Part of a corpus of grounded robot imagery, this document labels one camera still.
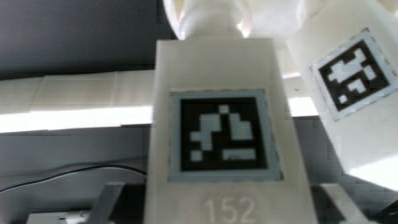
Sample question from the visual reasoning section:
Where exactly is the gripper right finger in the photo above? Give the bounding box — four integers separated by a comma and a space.
317, 183, 398, 224

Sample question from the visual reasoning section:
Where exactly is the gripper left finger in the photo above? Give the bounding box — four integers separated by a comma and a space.
27, 183, 146, 224

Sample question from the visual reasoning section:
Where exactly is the white stool leg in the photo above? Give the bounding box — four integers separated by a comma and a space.
288, 0, 398, 191
141, 0, 322, 224

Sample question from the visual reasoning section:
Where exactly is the white round stool seat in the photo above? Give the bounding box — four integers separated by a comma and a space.
162, 0, 326, 40

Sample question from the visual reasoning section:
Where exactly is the white front fence wall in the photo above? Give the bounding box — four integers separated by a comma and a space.
0, 69, 322, 134

